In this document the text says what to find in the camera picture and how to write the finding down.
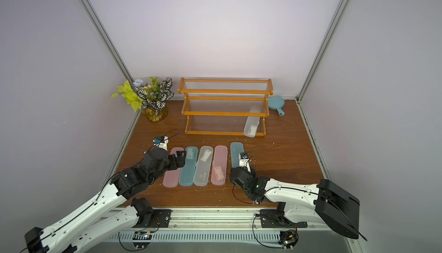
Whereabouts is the potted plant in glass vase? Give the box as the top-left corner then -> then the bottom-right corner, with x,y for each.
110,78 -> 174,122

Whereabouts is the short clear white pencil case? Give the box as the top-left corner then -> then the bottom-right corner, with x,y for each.
244,117 -> 260,138

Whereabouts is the long pink pencil case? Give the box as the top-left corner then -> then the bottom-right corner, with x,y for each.
162,147 -> 184,188

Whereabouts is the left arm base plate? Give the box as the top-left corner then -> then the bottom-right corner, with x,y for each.
133,209 -> 172,228

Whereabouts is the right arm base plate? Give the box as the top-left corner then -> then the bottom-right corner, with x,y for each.
259,209 -> 308,229

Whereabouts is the long clear white pencil case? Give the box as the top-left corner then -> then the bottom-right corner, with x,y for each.
193,146 -> 214,186

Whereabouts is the orange wooden three-tier shelf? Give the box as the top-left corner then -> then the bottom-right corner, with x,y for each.
178,78 -> 273,137

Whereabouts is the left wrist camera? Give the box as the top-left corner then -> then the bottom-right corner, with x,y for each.
153,136 -> 169,151

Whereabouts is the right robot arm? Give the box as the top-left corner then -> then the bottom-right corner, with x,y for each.
229,167 -> 368,241

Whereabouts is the aluminium rail frame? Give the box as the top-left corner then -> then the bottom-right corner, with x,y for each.
103,208 -> 335,246

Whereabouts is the left circuit board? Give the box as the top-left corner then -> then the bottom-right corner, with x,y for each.
132,231 -> 153,251

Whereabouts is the short teal pencil case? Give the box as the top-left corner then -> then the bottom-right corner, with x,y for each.
230,142 -> 244,168

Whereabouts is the short pink pencil case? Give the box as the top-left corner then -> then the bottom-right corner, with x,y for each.
211,145 -> 228,186

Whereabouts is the circuit board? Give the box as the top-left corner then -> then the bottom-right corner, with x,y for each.
278,229 -> 299,251
132,231 -> 153,251

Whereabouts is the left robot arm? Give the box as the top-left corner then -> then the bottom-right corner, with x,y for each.
25,148 -> 186,253

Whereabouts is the right circuit board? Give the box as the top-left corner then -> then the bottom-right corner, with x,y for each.
278,229 -> 299,251

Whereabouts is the long teal pencil case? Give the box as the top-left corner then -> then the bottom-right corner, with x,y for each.
178,146 -> 199,187

